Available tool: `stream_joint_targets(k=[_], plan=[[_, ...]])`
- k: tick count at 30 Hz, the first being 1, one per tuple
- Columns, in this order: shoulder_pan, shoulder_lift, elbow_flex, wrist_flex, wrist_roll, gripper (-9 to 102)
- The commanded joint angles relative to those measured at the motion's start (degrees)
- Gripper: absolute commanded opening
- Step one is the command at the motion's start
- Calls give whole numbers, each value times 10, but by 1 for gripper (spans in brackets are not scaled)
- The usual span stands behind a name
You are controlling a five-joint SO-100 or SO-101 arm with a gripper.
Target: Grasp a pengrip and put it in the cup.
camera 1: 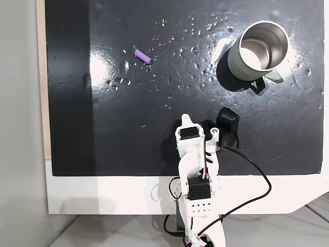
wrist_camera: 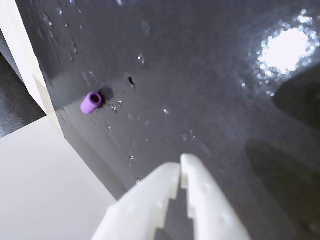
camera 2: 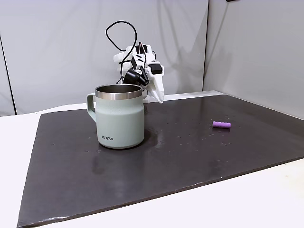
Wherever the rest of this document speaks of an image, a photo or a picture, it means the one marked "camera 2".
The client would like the purple pen grip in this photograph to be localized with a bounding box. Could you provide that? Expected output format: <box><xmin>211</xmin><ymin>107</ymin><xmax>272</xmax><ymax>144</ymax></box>
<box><xmin>212</xmin><ymin>121</ymin><xmax>232</xmax><ymax>129</ymax></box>

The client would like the pale green steel-rimmed mug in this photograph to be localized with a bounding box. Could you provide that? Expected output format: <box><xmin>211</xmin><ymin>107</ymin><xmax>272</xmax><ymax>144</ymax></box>
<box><xmin>86</xmin><ymin>84</ymin><xmax>145</xmax><ymax>150</ymax></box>

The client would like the black table mat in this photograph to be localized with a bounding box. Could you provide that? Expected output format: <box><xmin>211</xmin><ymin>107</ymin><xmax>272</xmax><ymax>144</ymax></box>
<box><xmin>16</xmin><ymin>94</ymin><xmax>304</xmax><ymax>228</ymax></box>

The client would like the black oval camera box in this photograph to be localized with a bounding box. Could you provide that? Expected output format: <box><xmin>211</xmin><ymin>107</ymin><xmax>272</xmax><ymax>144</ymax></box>
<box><xmin>123</xmin><ymin>66</ymin><xmax>150</xmax><ymax>86</ymax></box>

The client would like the black cable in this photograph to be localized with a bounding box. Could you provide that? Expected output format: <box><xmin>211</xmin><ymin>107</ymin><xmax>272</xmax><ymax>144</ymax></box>
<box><xmin>105</xmin><ymin>20</ymin><xmax>138</xmax><ymax>84</ymax></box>

